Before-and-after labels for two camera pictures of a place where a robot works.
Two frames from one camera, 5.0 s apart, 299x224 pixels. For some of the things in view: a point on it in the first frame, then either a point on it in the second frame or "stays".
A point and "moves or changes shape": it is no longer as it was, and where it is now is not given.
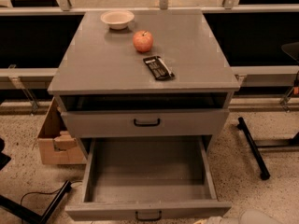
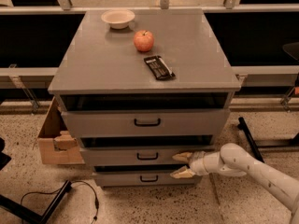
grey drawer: [149, 178] moves or changes shape
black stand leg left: [36, 217] stays
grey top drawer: [205, 123] stays
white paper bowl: [118, 20] stays
